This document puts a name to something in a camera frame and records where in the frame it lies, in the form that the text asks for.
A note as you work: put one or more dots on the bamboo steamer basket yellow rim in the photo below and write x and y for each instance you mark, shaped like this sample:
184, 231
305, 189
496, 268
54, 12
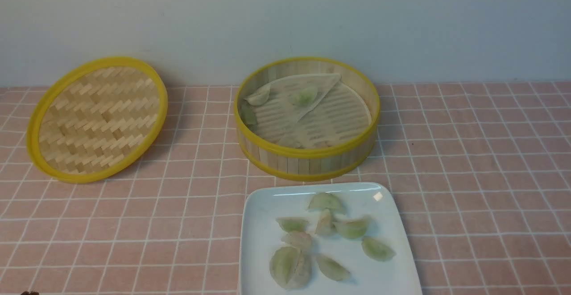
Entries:
321, 141

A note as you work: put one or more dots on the green dumpling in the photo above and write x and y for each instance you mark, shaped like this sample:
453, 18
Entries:
304, 97

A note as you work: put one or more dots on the pale dumpling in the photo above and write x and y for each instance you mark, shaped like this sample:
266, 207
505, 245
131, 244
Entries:
301, 271
260, 96

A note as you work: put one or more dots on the green dumpling plate top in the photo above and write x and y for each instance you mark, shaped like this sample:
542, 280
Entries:
324, 200

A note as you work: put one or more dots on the green dumpling plate left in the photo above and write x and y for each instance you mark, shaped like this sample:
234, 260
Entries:
292, 224

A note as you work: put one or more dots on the pale dumpling plate centre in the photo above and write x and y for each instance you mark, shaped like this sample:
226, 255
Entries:
325, 226

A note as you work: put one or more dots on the pale dumpling plate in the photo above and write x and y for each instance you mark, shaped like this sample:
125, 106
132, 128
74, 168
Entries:
325, 226
298, 239

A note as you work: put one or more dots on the pale dumpling plate middle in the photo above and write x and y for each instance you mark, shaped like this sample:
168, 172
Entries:
298, 239

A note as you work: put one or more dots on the green dumpling plate right centre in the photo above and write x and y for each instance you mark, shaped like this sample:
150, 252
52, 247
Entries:
352, 229

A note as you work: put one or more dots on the white square plate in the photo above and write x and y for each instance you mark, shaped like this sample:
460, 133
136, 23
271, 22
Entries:
261, 236

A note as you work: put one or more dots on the large green dumpling plate bottom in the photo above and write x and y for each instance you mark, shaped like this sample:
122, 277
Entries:
283, 266

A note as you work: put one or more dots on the green dumpling plate bottom right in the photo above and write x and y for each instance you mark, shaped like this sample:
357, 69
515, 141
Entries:
332, 269

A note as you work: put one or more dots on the green dumpling plate far right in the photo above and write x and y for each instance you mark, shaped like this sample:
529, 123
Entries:
377, 250

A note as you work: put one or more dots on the pale dumpling beside large one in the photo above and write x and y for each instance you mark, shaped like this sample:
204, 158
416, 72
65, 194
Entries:
301, 271

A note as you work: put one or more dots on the bamboo steamer lid yellow rim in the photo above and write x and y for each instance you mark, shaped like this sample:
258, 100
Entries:
97, 120

